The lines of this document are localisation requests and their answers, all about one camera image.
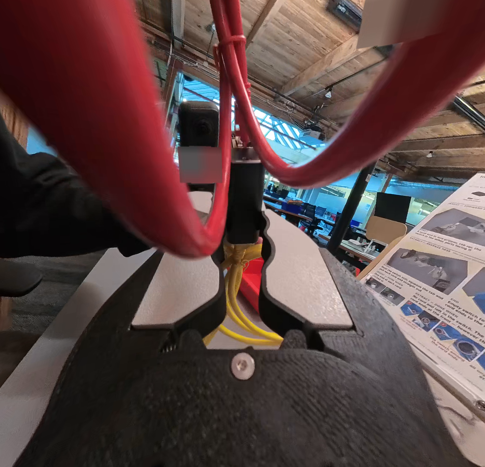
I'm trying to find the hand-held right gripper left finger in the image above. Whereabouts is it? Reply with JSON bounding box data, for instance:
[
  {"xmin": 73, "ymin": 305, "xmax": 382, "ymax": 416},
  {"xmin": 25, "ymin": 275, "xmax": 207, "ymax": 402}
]
[{"xmin": 130, "ymin": 247, "xmax": 227, "ymax": 336}]

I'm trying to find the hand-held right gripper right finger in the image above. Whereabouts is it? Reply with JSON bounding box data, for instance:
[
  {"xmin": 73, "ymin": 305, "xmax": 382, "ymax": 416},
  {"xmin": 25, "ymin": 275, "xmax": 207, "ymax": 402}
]
[{"xmin": 259, "ymin": 209, "xmax": 355, "ymax": 338}]

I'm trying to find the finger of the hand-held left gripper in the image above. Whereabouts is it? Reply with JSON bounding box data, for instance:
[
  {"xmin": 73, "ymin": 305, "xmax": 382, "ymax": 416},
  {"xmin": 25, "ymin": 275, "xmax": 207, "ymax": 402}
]
[{"xmin": 188, "ymin": 191, "xmax": 215, "ymax": 226}]

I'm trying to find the black ethernet splitter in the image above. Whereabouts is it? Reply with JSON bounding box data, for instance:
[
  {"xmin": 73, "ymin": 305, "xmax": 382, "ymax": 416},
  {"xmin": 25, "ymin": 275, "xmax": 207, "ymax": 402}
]
[{"xmin": 227, "ymin": 147, "xmax": 266, "ymax": 245}]

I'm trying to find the red ethernet cable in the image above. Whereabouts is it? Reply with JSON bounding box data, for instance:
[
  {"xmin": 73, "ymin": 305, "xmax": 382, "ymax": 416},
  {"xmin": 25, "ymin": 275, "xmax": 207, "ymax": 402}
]
[{"xmin": 0, "ymin": 0, "xmax": 485, "ymax": 259}]

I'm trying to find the person's left forearm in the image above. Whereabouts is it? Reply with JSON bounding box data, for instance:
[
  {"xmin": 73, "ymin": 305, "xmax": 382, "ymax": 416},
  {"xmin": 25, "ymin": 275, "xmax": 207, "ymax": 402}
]
[{"xmin": 0, "ymin": 115, "xmax": 152, "ymax": 259}]

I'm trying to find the red plastic bin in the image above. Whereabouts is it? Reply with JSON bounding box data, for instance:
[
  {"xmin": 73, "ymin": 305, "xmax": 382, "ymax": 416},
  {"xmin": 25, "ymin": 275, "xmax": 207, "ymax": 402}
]
[{"xmin": 239, "ymin": 258, "xmax": 266, "ymax": 314}]

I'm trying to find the black steel column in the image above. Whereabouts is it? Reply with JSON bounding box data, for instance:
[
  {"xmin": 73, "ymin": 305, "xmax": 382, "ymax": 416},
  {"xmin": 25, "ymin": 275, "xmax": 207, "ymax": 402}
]
[{"xmin": 327, "ymin": 164, "xmax": 376, "ymax": 255}]

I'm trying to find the plywood chair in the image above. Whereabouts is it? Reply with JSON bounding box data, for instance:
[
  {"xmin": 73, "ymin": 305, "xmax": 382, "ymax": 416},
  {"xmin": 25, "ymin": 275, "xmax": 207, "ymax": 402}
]
[{"xmin": 365, "ymin": 215, "xmax": 408, "ymax": 253}]

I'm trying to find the black monitor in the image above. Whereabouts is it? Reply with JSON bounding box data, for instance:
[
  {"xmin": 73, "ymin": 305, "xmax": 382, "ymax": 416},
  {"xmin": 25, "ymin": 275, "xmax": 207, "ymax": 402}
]
[{"xmin": 374, "ymin": 191, "xmax": 412, "ymax": 226}]

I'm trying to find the printed instruction sheet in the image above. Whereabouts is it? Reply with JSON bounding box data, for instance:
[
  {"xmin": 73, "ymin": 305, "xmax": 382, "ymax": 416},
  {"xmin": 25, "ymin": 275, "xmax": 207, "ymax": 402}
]
[{"xmin": 358, "ymin": 173, "xmax": 485, "ymax": 403}]

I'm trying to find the black ceiling light fixture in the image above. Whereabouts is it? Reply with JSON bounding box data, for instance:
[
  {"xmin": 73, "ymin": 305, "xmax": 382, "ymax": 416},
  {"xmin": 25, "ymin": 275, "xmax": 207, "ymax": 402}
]
[{"xmin": 327, "ymin": 0, "xmax": 363, "ymax": 23}]

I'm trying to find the white document stand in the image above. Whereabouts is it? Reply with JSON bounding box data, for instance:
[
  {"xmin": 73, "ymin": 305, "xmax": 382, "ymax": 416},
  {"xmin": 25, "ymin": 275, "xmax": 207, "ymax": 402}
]
[{"xmin": 356, "ymin": 234, "xmax": 485, "ymax": 465}]

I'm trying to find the yellow ethernet cable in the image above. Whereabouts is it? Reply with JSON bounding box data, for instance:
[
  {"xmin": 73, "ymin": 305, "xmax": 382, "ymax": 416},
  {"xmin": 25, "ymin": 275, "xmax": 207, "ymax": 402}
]
[
  {"xmin": 203, "ymin": 243, "xmax": 266, "ymax": 346},
  {"xmin": 224, "ymin": 243, "xmax": 285, "ymax": 347}
]

